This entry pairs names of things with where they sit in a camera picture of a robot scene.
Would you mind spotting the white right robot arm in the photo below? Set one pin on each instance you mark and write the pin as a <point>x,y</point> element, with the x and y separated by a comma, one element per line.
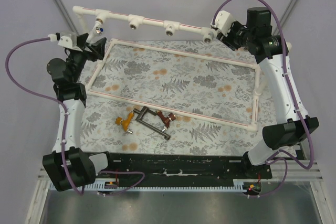
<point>293,123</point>

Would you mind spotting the orange water faucet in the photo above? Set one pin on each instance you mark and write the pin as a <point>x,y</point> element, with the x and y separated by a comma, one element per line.
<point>124,123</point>

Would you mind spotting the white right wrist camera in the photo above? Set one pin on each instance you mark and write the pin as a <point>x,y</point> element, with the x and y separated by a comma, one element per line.
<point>223,22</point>

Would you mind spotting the white water faucet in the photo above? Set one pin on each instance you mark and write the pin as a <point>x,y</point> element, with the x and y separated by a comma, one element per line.
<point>95,32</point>

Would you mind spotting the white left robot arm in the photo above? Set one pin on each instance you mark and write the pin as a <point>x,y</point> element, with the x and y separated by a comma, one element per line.
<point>67,166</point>

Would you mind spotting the white slotted cable duct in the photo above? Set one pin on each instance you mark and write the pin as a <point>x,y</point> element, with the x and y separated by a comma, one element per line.
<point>101,185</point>

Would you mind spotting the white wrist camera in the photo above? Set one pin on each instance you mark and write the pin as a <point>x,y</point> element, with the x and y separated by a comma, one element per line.
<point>223,22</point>
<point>67,40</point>

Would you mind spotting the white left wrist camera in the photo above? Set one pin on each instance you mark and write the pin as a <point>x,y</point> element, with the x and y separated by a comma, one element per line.
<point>67,40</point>

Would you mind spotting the floral pattern mat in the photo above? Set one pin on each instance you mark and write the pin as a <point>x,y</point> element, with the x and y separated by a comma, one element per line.
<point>207,88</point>

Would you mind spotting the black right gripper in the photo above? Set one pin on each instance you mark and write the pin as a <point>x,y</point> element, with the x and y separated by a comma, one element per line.
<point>227,38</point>

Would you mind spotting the dark grey metal faucet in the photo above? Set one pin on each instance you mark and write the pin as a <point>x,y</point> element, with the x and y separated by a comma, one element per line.
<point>149,118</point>

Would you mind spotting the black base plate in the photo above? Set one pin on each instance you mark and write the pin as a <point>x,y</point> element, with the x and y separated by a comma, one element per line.
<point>181,170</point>

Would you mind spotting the brown water faucet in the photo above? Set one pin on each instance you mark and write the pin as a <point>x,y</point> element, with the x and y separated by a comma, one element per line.
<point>166,119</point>

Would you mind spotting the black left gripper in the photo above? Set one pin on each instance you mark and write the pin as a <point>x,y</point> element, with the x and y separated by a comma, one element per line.
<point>85,48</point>

